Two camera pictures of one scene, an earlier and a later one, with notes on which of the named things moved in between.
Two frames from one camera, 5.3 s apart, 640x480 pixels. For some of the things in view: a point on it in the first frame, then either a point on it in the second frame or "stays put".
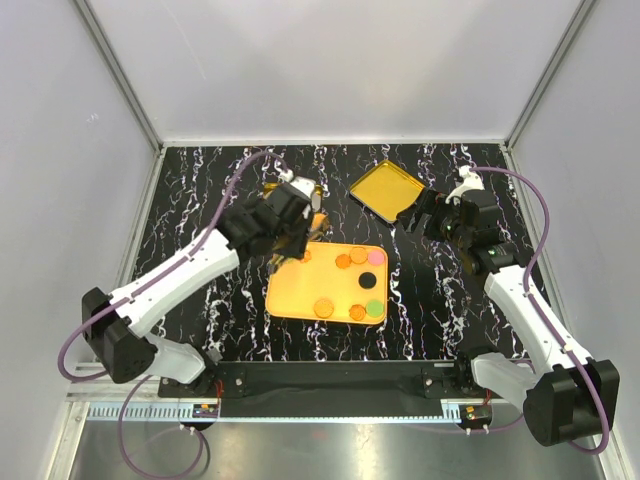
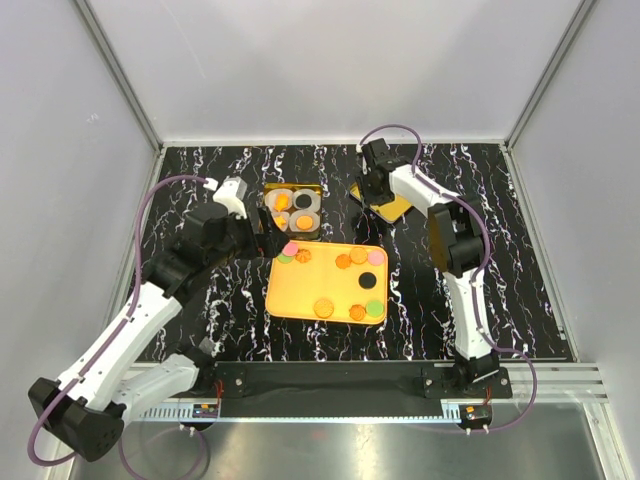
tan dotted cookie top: (358, 255) stays put
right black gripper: (435, 204) -> (362, 177)
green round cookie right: (374, 308) stays put
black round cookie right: (367, 280) stays put
